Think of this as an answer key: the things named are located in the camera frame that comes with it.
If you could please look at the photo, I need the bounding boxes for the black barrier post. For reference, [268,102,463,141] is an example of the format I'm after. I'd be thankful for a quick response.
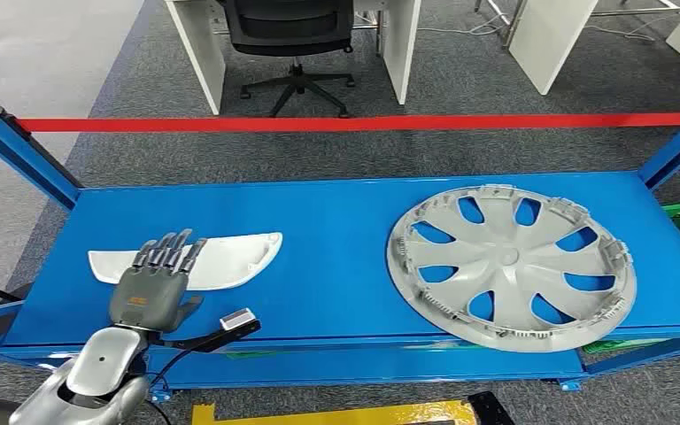
[0,104,86,190]

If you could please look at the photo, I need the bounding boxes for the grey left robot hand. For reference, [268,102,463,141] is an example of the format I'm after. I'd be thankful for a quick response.
[108,228,209,336]

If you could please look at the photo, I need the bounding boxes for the red barrier tape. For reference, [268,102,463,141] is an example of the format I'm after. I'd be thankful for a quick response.
[0,111,680,170]

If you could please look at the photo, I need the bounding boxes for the blue metal shelf rack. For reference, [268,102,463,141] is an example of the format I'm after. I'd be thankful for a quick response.
[0,86,680,407]

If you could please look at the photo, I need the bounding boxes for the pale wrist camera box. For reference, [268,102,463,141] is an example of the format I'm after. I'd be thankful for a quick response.
[160,307,263,354]

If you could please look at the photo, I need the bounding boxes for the black office chair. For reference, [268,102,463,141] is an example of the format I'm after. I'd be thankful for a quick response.
[221,0,358,120]

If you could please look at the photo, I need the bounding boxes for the grey plastic wheel cover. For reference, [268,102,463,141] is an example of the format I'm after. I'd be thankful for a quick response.
[384,183,638,354]

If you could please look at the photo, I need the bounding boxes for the white curved plastic part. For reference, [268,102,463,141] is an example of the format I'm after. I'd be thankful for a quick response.
[87,231,284,293]

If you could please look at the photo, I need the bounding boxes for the black right robot foot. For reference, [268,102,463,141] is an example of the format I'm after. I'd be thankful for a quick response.
[467,390,517,425]

